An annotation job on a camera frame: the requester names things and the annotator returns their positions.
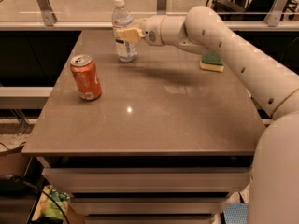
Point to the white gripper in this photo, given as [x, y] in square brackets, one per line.
[151, 30]

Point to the clear plastic water bottle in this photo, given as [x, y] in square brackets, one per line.
[122, 18]

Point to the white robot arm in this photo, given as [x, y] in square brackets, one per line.
[273, 193]

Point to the orange soda can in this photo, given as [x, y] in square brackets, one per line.
[85, 75]

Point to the green and yellow sponge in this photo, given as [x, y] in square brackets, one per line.
[211, 62]

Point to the black office chair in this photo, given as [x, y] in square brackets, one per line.
[239, 2]

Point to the grey drawer cabinet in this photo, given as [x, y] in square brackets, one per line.
[165, 143]

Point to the brown cardboard box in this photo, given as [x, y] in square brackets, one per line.
[13, 163]

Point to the green snack bag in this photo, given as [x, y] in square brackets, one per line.
[51, 207]

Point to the blue perforated box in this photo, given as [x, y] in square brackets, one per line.
[236, 213]

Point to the middle metal railing post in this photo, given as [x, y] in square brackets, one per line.
[161, 0]

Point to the metal railing post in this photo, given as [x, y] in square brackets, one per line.
[161, 0]
[273, 17]
[48, 16]

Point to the left metal railing post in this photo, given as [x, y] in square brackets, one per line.
[48, 16]

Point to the right metal railing post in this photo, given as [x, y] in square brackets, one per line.
[273, 17]

